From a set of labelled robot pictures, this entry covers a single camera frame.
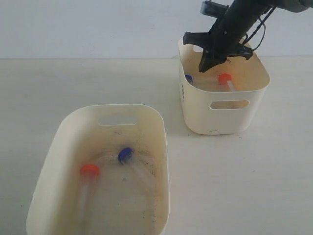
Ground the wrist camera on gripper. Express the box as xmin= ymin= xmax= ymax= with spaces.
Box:
xmin=200 ymin=0 xmax=229 ymax=18

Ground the blue-capped tube moved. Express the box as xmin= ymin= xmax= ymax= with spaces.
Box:
xmin=185 ymin=74 xmax=193 ymax=84
xmin=117 ymin=147 xmax=156 ymax=191

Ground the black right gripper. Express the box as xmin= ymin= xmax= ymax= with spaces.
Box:
xmin=182 ymin=0 xmax=269 ymax=73

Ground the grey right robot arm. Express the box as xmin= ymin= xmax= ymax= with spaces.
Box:
xmin=182 ymin=0 xmax=313 ymax=72

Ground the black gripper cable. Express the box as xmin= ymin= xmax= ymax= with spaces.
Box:
xmin=241 ymin=6 xmax=277 ymax=52

